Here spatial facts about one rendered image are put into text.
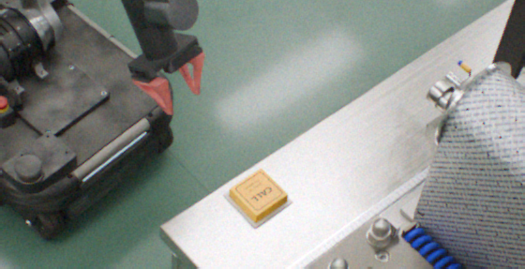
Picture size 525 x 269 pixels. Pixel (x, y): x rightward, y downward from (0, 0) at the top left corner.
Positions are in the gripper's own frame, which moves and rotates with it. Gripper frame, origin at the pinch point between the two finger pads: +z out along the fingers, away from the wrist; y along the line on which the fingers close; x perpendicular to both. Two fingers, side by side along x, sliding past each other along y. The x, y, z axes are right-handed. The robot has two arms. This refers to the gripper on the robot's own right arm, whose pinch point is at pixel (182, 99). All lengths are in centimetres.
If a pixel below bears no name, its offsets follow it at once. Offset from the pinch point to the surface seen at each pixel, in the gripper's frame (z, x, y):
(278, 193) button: 19.6, -9.6, 4.5
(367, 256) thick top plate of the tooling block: 20.7, -33.1, -0.7
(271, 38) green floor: 62, 103, 100
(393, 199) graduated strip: 28.3, -20.2, 18.8
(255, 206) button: 19.1, -8.8, -0.1
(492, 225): 16, -50, 8
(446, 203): 15.4, -41.9, 8.8
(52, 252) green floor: 67, 94, 2
